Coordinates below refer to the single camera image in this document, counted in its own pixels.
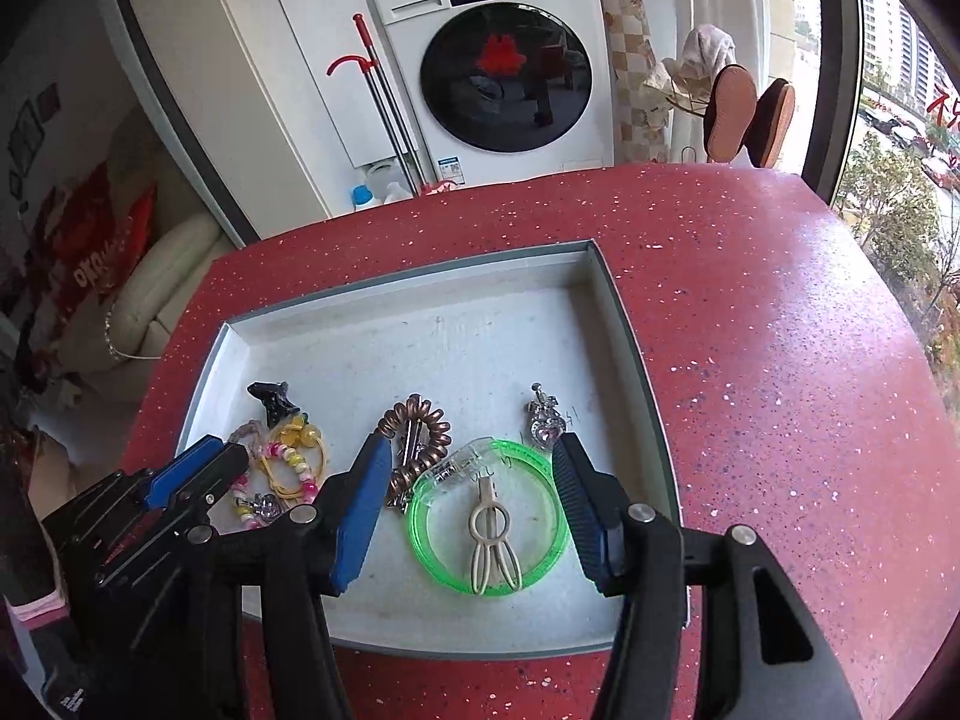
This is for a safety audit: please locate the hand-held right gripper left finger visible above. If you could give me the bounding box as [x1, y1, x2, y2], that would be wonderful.
[187, 433, 395, 720]

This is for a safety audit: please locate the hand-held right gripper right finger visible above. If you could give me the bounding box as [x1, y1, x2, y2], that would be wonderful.
[551, 433, 863, 720]

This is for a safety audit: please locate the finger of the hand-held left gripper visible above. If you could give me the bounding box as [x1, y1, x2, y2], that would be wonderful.
[161, 444, 250, 533]
[145, 435, 226, 511]

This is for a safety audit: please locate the green transparent bangle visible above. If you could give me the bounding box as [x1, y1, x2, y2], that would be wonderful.
[405, 439, 567, 599]

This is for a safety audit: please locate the pink yellow spiral hair tie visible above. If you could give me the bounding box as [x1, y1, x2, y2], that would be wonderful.
[229, 442, 320, 530]

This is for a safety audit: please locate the beige braided hair tie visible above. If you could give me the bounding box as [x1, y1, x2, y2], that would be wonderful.
[227, 420, 271, 466]

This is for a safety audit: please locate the silver hair clip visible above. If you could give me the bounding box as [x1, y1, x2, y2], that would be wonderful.
[385, 392, 426, 511]

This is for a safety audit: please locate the beige hair clip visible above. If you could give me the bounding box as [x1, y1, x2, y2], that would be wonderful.
[467, 481, 524, 595]

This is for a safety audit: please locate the crystal silver brooch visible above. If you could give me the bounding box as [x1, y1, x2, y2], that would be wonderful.
[523, 382, 563, 452]

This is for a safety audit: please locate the brown spiral hair tie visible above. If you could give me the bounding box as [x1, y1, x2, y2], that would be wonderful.
[377, 399, 452, 496]

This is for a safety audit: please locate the black claw clip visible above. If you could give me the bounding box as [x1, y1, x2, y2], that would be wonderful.
[247, 381, 302, 428]

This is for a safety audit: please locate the grey jewelry tray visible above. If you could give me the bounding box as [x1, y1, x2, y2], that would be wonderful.
[176, 240, 691, 661]

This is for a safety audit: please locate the beige sofa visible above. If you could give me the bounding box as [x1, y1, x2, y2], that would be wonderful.
[105, 210, 230, 380]

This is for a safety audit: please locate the red printed cushion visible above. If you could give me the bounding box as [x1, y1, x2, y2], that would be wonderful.
[45, 165, 158, 316]

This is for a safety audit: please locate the clear plastic bottle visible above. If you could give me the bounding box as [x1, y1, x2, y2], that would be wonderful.
[379, 159, 413, 203]

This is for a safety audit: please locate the mop with red hook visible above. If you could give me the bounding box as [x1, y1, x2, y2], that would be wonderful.
[326, 13, 462, 197]

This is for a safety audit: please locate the white cabinet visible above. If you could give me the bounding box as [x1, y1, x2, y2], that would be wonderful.
[199, 0, 391, 222]

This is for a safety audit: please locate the beige crumpled bag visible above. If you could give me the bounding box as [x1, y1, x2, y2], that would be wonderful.
[641, 56, 710, 117]

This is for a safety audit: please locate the checkered cloth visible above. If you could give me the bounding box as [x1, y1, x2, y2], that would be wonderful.
[600, 0, 668, 166]

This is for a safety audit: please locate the white cloth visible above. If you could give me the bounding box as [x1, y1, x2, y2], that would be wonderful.
[679, 24, 740, 80]

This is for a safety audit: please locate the white washing machine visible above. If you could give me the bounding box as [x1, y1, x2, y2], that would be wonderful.
[367, 0, 612, 185]

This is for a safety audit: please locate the red window decal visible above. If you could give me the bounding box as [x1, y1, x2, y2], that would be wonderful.
[926, 86, 960, 173]

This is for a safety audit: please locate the yellow beaded hair tie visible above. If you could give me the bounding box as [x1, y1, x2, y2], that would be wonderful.
[262, 412, 331, 500]

